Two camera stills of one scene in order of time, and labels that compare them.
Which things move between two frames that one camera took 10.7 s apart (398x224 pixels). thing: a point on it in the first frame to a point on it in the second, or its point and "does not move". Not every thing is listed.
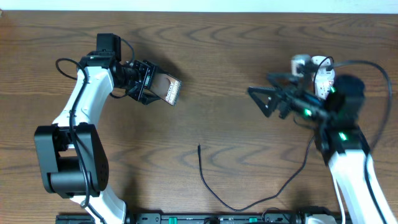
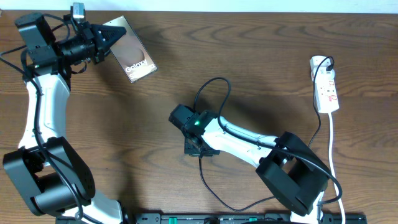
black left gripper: [148, 70] to [95, 31]
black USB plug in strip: [328, 68] does not move
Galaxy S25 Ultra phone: [166, 88] to [130, 53]
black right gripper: [288, 95] to [188, 149]
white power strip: [324, 79] does not move
